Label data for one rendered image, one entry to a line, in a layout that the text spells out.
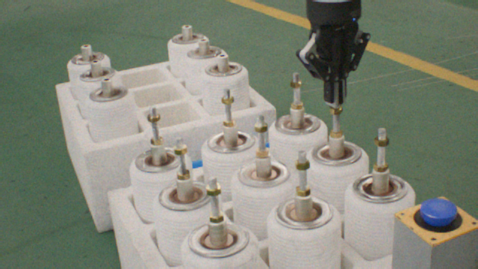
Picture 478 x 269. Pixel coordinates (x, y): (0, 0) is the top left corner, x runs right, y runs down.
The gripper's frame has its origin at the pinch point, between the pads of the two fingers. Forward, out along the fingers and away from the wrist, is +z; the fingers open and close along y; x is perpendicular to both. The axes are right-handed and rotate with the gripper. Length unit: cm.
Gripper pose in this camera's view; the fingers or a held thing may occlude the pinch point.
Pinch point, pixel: (334, 91)
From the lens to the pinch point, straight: 96.4
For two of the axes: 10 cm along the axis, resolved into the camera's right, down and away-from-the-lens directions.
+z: 0.7, 9.0, 4.3
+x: -6.2, -3.0, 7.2
